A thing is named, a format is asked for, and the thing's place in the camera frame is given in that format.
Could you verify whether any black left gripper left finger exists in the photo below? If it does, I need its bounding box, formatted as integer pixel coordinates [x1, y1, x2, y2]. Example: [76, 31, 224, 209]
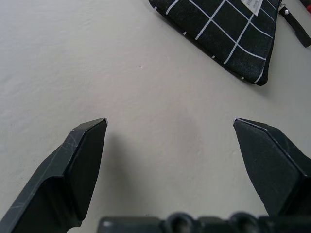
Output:
[0, 117, 108, 233]

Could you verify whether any black strap with metal rivet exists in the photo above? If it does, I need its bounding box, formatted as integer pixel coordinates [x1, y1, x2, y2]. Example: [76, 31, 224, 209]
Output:
[278, 0, 311, 48]

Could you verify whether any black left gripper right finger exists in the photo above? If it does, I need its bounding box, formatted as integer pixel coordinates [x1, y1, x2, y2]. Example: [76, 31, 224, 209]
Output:
[232, 117, 311, 217]

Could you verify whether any black white-grid fabric pouch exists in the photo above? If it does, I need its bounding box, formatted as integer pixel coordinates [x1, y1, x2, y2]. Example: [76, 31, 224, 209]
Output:
[148, 0, 283, 86]

